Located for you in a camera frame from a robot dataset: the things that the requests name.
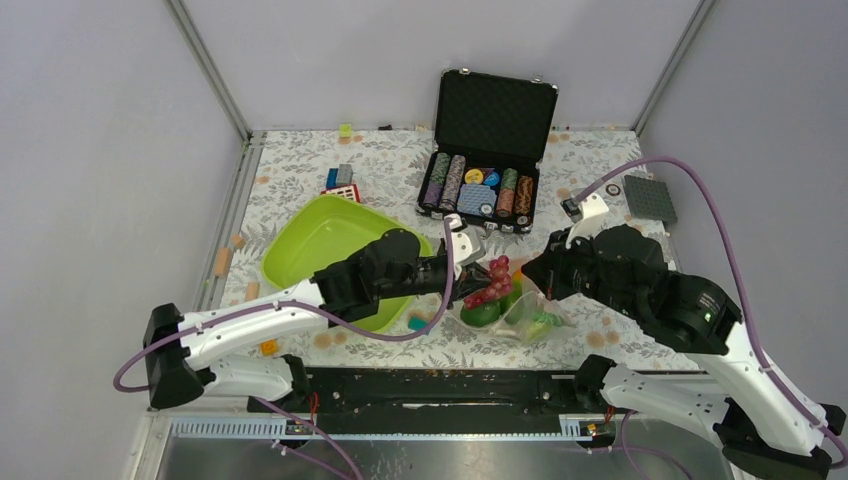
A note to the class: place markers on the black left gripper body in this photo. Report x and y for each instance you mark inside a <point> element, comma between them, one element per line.
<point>431,276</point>

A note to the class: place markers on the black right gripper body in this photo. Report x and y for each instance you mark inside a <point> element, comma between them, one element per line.
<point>573,267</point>

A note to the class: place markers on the red grape bunch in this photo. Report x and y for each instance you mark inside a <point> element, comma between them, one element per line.
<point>496,285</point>

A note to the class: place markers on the dark green avocado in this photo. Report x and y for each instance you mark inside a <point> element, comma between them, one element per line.
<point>482,315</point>

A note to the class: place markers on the clear pink zip top bag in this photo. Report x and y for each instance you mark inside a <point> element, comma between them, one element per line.
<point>512,324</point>

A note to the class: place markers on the green cabbage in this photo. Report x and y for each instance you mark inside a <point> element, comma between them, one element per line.
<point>542,323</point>

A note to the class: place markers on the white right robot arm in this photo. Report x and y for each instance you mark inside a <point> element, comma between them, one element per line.
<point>753,422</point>

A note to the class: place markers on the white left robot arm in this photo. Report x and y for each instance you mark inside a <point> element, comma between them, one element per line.
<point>195,354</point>

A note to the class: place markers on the green plastic food tray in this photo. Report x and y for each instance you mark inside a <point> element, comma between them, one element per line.
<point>328,229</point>

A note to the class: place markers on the teal small block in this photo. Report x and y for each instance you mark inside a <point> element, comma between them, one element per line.
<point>417,323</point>

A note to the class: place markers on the grey lego baseplate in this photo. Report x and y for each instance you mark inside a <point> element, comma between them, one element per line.
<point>649,199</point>

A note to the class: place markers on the red white toy block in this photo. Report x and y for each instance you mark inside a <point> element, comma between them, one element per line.
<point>349,192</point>

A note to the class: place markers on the grey toy block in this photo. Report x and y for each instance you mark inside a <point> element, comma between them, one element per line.
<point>344,175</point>

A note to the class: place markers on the blue toy block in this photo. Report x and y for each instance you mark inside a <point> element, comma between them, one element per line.
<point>331,181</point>

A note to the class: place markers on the black poker chip case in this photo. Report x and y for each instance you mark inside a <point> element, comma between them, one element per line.
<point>489,140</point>

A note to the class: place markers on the short wooden block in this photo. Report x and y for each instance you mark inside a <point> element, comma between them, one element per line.
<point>252,291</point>

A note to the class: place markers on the orange small block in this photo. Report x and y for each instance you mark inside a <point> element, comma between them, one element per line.
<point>269,348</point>

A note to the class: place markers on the small wooden cube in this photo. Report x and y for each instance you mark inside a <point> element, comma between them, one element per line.
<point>237,241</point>

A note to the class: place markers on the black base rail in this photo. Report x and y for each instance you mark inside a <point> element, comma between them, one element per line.
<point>440,401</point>

